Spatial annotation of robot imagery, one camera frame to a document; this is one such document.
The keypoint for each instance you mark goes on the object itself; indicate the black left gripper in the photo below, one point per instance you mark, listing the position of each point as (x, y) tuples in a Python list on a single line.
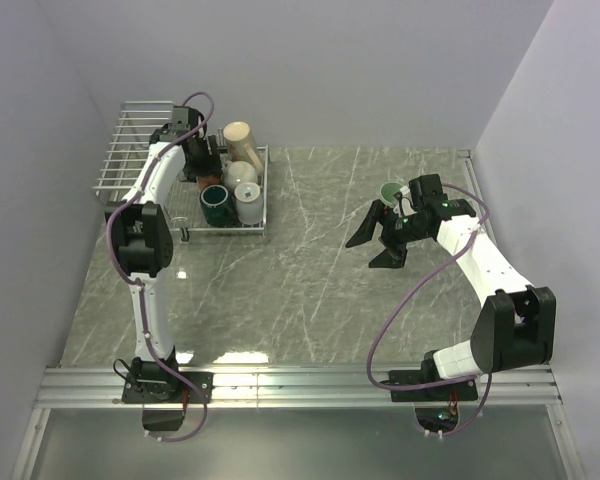
[(211, 164)]

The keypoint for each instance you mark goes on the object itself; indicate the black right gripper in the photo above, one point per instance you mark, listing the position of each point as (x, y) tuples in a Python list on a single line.
[(395, 254)]

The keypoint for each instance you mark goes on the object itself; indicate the cream speckled mug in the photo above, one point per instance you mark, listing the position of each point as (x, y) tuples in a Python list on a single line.
[(239, 172)]

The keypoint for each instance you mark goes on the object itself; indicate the tall beige dragon mug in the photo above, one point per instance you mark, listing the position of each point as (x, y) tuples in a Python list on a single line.
[(241, 144)]

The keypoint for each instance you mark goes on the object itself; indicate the dark green mug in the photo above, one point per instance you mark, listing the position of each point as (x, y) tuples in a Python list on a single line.
[(217, 206)]

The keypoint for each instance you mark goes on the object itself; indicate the light green cup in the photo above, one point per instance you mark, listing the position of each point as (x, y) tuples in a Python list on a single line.
[(386, 194)]

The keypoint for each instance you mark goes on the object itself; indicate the light blue footed cup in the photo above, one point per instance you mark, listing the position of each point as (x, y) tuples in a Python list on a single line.
[(249, 203)]

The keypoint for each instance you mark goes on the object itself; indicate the pink cup with red handle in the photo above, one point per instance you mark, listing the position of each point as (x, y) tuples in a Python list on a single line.
[(204, 182)]

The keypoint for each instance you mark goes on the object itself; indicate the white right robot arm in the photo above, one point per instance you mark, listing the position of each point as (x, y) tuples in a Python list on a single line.
[(516, 324)]

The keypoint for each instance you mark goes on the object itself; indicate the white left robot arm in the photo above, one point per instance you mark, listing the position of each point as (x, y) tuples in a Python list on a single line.
[(141, 246)]

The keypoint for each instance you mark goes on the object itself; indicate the silver wire dish rack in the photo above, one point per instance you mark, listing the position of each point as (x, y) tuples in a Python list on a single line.
[(129, 152)]

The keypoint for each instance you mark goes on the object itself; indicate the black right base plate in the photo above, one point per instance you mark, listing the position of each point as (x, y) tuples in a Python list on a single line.
[(462, 391)]

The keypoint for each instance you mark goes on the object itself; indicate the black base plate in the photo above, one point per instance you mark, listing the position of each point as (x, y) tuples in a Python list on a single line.
[(462, 391), (140, 392)]

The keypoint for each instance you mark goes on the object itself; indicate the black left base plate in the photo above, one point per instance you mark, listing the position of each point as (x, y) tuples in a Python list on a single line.
[(140, 392)]

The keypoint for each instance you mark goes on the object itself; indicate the aluminium front rail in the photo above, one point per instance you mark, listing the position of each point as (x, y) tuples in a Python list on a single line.
[(262, 386)]

